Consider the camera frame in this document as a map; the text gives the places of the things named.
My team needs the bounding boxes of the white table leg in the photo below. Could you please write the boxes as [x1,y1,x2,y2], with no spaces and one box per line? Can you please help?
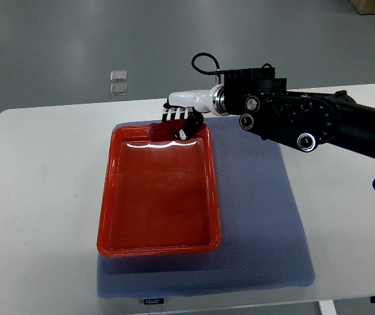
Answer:
[318,300,338,315]

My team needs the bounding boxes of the black robotic little finger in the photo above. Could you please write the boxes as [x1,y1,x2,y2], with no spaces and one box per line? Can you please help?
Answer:
[161,103,169,122]

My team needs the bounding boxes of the red pepper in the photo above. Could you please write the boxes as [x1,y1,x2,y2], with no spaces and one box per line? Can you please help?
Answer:
[148,119,186,142]

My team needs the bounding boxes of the red plastic tray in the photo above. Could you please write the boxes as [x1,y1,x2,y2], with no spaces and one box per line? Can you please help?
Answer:
[97,125,222,258]

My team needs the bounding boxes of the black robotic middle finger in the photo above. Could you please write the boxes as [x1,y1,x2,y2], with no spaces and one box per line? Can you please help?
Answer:
[175,108,184,119]

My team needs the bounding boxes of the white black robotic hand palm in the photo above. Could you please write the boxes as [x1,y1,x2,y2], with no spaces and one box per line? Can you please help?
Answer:
[167,90,214,114]

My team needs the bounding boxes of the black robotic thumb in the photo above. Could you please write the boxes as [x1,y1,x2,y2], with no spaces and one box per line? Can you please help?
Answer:
[172,111,204,140]

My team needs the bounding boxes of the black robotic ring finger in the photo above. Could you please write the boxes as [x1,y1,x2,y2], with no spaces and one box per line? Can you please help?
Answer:
[168,108,176,121]

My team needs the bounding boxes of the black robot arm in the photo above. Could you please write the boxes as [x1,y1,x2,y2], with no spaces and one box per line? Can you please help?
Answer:
[162,64,375,159]

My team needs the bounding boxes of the black table label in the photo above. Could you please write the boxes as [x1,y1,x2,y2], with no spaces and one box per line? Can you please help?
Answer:
[144,298,165,305]

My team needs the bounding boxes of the upper metal floor plate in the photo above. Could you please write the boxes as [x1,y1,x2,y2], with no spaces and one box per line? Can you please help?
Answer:
[110,70,127,82]

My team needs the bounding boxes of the blue-grey mesh mat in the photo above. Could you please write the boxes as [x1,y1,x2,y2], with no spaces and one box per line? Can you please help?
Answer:
[97,116,315,299]

